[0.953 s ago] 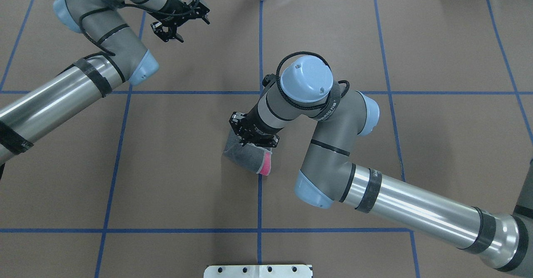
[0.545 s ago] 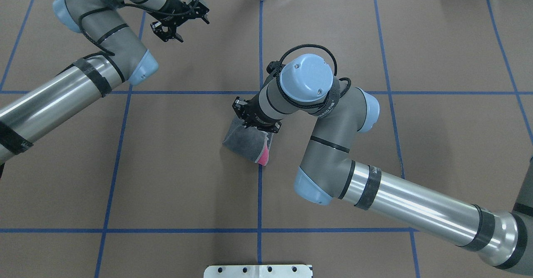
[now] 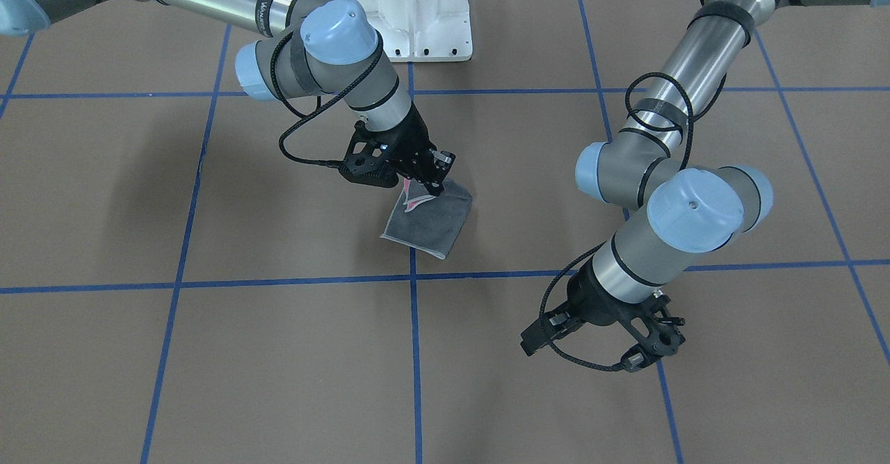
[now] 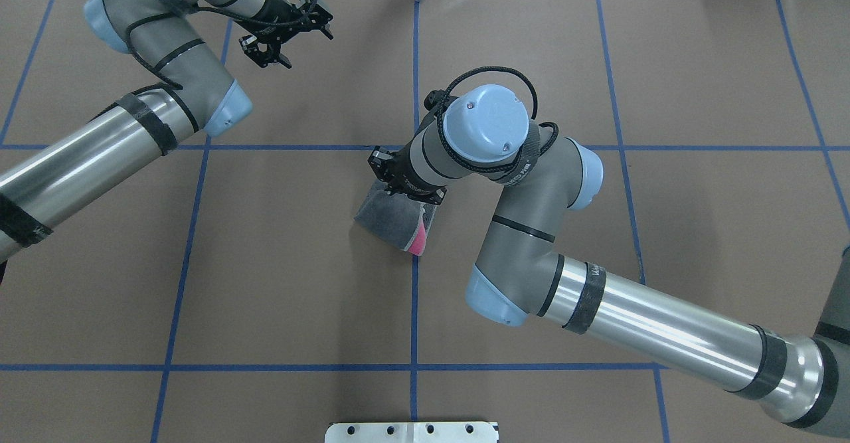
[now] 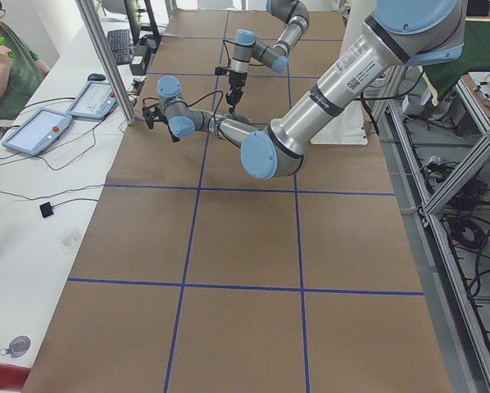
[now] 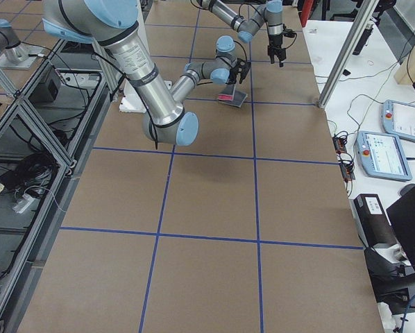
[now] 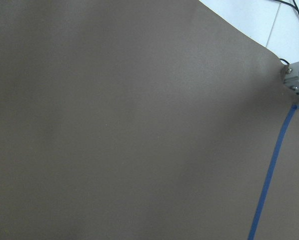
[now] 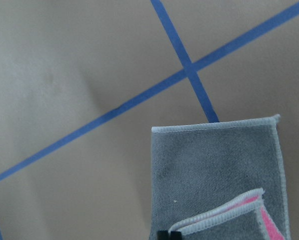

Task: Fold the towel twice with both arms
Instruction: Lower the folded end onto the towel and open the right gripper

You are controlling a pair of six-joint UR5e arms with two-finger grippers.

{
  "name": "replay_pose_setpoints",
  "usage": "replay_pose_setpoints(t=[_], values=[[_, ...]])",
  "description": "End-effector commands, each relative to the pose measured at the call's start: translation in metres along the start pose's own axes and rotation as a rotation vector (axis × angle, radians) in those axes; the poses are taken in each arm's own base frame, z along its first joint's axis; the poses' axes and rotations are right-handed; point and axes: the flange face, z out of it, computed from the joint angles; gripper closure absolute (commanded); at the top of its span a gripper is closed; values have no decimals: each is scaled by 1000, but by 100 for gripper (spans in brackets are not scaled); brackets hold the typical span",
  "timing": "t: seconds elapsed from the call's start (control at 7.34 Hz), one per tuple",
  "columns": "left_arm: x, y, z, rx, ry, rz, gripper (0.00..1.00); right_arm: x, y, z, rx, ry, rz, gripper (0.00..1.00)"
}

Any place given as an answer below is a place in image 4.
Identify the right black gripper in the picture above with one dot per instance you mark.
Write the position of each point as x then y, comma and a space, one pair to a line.
403, 173

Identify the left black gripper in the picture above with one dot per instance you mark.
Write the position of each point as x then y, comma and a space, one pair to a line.
273, 10

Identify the pink towel grey trim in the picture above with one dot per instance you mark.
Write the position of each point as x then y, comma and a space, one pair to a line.
395, 219

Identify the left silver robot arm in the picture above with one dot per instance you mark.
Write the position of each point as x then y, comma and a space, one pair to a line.
189, 90

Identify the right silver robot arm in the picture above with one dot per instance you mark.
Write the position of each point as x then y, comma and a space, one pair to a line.
801, 381

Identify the blue tape line lengthwise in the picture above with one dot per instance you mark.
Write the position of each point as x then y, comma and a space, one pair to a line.
414, 314

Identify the blue tape line crosswise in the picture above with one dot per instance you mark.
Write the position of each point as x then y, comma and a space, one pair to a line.
766, 148

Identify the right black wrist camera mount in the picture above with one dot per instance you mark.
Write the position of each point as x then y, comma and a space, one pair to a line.
438, 101

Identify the white pedestal column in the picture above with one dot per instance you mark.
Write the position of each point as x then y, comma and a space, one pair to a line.
430, 431

